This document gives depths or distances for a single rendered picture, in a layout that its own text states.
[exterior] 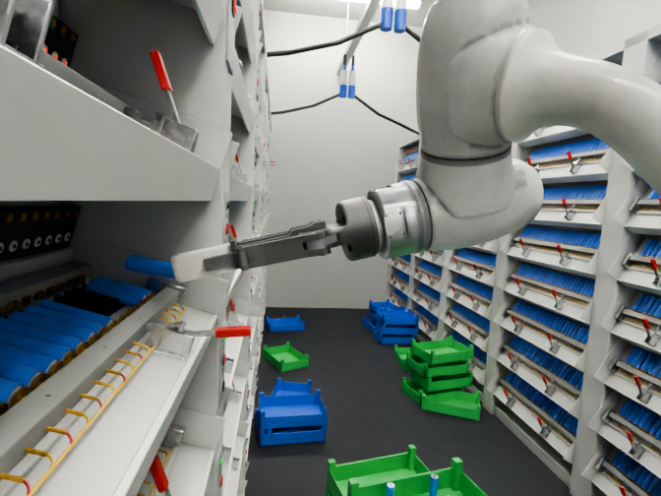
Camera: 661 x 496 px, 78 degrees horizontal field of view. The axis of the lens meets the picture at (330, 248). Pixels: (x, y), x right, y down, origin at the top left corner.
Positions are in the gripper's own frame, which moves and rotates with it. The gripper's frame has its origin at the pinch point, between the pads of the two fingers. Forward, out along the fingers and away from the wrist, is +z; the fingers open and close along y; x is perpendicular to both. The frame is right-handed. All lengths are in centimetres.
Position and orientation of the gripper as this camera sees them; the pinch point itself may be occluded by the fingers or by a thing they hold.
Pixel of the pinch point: (207, 262)
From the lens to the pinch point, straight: 50.0
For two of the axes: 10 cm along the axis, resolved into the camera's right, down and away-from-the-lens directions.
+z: -9.7, 2.2, -1.2
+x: 2.0, 9.7, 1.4
